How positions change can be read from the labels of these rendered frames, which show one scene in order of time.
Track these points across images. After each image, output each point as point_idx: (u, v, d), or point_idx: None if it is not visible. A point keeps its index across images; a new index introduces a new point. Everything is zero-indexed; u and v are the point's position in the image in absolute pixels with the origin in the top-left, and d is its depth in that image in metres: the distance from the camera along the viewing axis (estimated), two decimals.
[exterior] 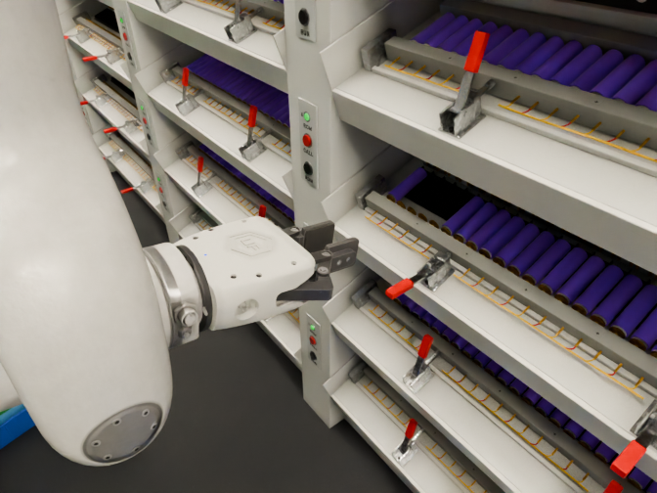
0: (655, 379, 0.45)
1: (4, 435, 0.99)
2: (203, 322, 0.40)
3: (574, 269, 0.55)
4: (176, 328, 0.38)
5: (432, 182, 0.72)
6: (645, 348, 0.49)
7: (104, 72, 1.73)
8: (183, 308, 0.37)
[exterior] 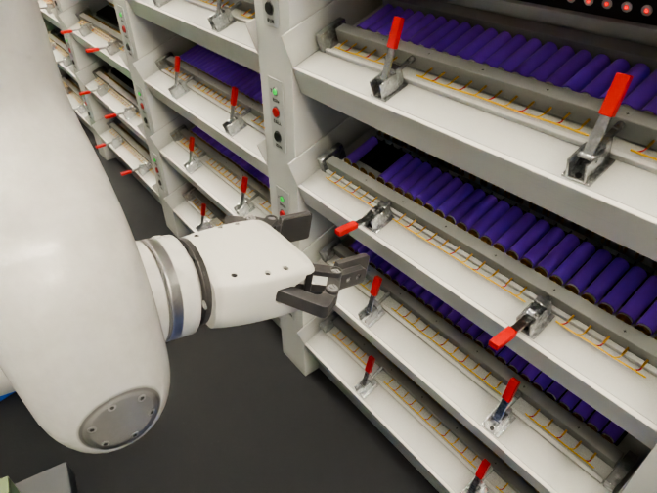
0: (533, 286, 0.58)
1: None
2: None
3: (486, 210, 0.69)
4: None
5: (383, 148, 0.85)
6: (532, 267, 0.62)
7: (105, 65, 1.86)
8: None
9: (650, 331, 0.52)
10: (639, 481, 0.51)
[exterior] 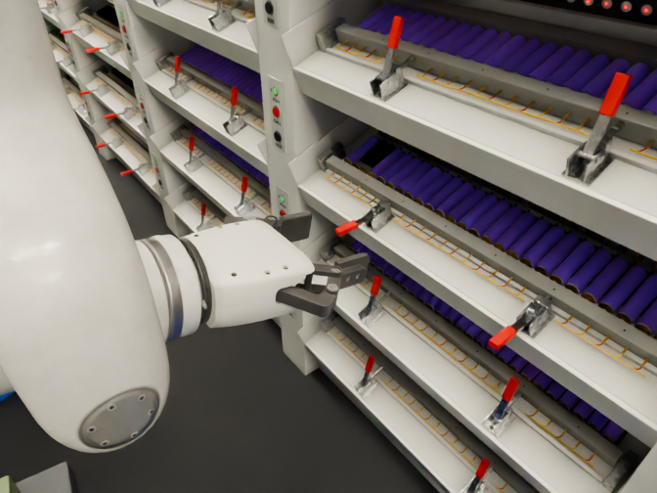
0: (533, 285, 0.58)
1: None
2: None
3: (486, 210, 0.69)
4: None
5: (383, 148, 0.85)
6: (532, 266, 0.62)
7: (105, 65, 1.86)
8: None
9: (650, 330, 0.52)
10: (639, 480, 0.51)
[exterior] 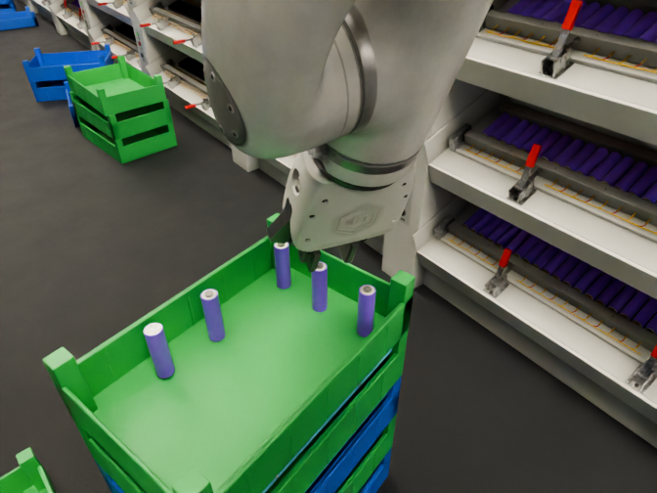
0: None
1: None
2: None
3: None
4: None
5: None
6: None
7: None
8: (322, 152, 0.34)
9: None
10: None
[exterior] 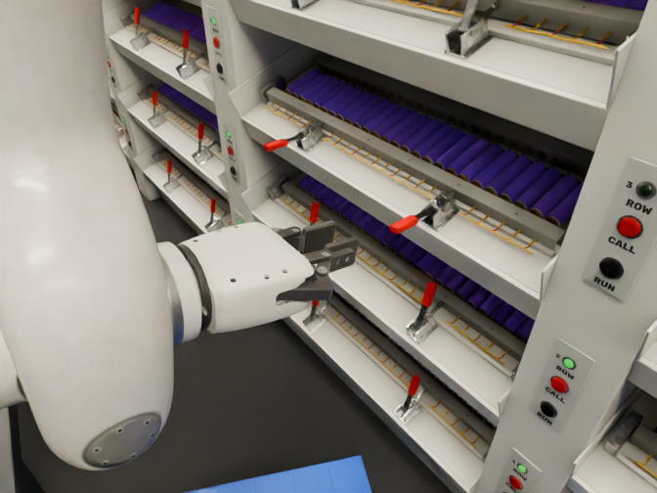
0: (440, 182, 0.61)
1: None
2: None
3: (408, 125, 0.71)
4: None
5: None
6: (444, 170, 0.64)
7: None
8: None
9: (542, 214, 0.55)
10: (529, 355, 0.54)
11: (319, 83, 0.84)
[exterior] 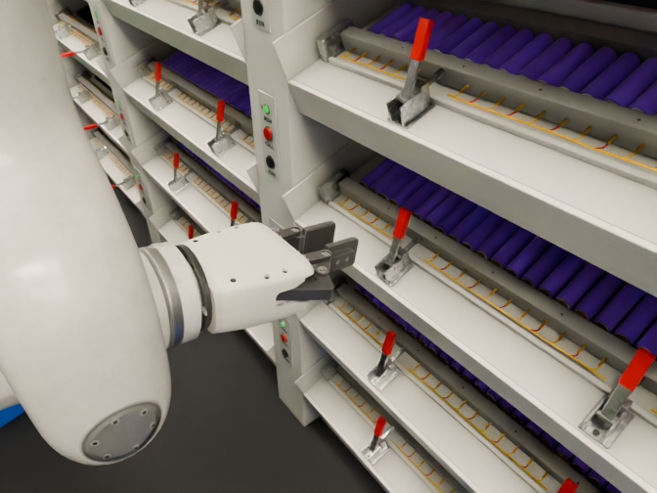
0: (617, 358, 0.45)
1: None
2: None
3: (540, 253, 0.55)
4: None
5: None
6: (607, 332, 0.48)
7: (87, 68, 1.72)
8: None
9: None
10: None
11: (404, 177, 0.68)
